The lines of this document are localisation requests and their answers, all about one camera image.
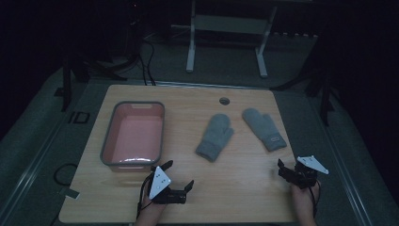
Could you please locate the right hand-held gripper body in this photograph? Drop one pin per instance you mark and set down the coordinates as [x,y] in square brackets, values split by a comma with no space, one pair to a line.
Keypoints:
[306,175]

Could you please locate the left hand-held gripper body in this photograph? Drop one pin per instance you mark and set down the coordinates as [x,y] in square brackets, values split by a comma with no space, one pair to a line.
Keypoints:
[159,183]

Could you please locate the grey mitten with cuff label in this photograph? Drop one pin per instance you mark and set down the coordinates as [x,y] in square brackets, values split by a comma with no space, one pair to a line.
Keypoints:
[263,127]

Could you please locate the pink basin with grey rim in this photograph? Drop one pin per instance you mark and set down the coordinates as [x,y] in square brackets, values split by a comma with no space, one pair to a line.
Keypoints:
[135,136]

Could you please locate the plain grey mitten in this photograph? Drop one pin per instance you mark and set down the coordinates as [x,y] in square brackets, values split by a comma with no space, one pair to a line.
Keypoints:
[215,136]

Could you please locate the person's right hand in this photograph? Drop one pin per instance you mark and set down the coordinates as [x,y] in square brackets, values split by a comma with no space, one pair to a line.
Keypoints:
[303,202]

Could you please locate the person's left hand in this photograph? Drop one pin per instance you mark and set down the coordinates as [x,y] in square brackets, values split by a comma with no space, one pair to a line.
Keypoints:
[150,211]

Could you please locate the black tripod stand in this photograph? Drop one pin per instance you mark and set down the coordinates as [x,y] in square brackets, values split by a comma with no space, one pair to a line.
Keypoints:
[66,84]
[326,100]

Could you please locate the round grey table grommet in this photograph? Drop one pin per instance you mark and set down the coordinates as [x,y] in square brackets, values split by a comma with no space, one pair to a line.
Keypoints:
[224,101]

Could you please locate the grey floor tag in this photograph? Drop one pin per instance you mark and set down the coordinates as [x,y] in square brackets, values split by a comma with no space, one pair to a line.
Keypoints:
[69,192]

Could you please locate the white metal stand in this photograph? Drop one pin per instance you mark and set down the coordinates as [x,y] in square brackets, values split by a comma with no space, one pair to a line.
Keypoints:
[226,24]

